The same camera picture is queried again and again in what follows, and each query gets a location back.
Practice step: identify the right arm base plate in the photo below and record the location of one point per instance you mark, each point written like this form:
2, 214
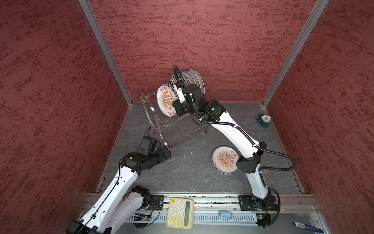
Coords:
248, 203

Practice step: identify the blue white marker pen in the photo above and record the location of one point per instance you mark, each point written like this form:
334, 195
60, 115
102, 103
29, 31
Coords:
307, 227

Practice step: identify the stainless steel dish rack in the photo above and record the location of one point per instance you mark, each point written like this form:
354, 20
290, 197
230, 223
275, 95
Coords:
173, 131

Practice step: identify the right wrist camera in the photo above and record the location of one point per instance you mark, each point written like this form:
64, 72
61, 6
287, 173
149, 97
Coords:
180, 94

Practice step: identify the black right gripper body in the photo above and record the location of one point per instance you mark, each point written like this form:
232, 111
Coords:
185, 107

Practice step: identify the aluminium corner post left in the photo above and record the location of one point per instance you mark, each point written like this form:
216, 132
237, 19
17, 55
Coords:
89, 13

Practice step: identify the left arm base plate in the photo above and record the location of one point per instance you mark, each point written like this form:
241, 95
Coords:
153, 202

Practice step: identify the orange patterned plate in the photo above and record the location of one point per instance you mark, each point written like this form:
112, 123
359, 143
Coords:
165, 97
224, 160

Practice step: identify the aluminium corner post right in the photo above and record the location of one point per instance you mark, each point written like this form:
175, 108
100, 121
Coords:
300, 41

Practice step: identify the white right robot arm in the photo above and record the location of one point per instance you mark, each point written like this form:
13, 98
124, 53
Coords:
215, 114

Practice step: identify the green white alarm clock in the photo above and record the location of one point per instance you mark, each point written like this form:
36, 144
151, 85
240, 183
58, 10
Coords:
264, 120

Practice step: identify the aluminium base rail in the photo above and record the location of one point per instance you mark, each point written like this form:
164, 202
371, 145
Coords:
224, 208

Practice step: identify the left circuit board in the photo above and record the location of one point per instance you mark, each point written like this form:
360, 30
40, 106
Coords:
142, 217

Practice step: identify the red green rimmed plate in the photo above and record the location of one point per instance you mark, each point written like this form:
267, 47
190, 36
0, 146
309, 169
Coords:
173, 82

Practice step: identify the yellow calculator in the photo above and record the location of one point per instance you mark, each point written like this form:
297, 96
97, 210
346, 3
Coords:
180, 213

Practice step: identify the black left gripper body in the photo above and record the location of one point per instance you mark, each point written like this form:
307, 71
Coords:
158, 157

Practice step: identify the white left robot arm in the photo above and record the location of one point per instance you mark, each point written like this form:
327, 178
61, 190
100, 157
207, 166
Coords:
120, 199

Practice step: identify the aluminium corner post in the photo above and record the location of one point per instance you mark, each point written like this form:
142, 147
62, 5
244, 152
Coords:
89, 13
300, 41

